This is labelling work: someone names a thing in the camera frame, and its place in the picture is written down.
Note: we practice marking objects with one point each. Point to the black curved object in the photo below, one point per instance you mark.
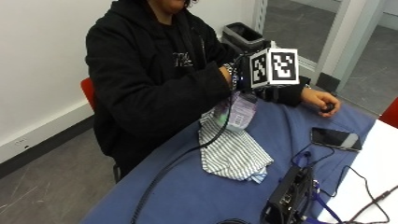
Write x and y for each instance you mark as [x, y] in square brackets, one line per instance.
[232, 221]

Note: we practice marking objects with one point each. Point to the black trash bin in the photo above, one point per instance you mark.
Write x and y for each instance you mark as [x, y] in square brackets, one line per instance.
[244, 37]

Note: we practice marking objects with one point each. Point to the black smartphone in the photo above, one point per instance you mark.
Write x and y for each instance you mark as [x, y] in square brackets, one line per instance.
[336, 139]

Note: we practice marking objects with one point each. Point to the the person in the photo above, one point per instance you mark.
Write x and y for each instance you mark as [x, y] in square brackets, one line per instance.
[142, 77]

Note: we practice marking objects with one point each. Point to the white perforated rail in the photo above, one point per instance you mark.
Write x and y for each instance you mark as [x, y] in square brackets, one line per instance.
[260, 15]

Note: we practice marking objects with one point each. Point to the black electronics box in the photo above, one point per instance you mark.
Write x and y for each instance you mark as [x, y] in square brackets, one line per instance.
[288, 196]

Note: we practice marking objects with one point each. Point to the white door frame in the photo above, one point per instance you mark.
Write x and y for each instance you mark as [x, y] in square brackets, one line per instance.
[344, 40]

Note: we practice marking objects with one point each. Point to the small black round object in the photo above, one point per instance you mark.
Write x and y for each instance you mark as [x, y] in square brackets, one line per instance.
[328, 107]

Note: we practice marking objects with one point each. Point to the striped white cloth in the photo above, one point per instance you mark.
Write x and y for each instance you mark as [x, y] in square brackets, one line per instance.
[232, 152]

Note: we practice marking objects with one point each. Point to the blue tablecloth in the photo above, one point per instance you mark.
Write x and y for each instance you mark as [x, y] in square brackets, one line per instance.
[195, 189]

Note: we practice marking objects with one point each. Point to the white board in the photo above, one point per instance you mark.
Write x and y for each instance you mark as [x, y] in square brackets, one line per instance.
[369, 161]

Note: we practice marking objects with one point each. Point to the white cube of black markers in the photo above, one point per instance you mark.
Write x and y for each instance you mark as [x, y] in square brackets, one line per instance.
[277, 67]

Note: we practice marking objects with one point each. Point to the red chair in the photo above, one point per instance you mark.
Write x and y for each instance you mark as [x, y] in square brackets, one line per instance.
[390, 115]
[88, 93]

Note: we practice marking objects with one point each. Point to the lavender clear plastic bottle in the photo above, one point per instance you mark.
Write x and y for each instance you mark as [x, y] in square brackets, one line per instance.
[237, 112]

